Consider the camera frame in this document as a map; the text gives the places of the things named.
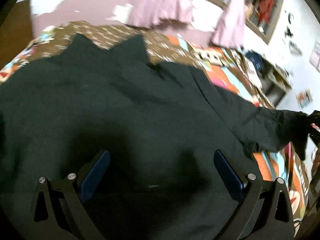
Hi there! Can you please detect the dark green large garment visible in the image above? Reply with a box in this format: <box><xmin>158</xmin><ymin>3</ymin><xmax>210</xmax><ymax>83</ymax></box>
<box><xmin>1</xmin><ymin>35</ymin><xmax>310</xmax><ymax>239</ymax></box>

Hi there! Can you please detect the cluttered side shelf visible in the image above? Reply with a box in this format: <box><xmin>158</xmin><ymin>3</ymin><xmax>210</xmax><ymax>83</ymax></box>
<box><xmin>257</xmin><ymin>58</ymin><xmax>292</xmax><ymax>107</ymax></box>

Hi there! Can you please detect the navy blue cap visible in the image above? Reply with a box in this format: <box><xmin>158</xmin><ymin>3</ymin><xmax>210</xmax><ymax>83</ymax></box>
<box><xmin>245</xmin><ymin>50</ymin><xmax>264</xmax><ymax>72</ymax></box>

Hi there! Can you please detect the colourful cartoon monkey bedspread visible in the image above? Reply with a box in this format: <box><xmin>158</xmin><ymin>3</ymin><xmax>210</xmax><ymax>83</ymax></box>
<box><xmin>1</xmin><ymin>21</ymin><xmax>309</xmax><ymax>227</ymax></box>

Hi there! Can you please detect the pink curtain right panel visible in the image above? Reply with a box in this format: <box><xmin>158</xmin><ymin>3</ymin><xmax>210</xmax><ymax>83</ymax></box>
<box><xmin>212</xmin><ymin>0</ymin><xmax>246</xmax><ymax>49</ymax></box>

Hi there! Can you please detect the pink curtain panel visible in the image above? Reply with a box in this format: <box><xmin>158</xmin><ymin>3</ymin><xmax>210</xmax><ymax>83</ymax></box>
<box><xmin>127</xmin><ymin>0</ymin><xmax>194</xmax><ymax>29</ymax></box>
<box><xmin>212</xmin><ymin>0</ymin><xmax>246</xmax><ymax>49</ymax></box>

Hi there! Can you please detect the wooden headboard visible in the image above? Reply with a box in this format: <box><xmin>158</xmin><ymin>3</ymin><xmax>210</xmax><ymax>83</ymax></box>
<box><xmin>0</xmin><ymin>0</ymin><xmax>33</xmax><ymax>68</ymax></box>

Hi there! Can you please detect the pink curtain left panel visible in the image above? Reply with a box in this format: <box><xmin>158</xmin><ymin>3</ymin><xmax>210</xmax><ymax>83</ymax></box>
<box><xmin>127</xmin><ymin>0</ymin><xmax>194</xmax><ymax>29</ymax></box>

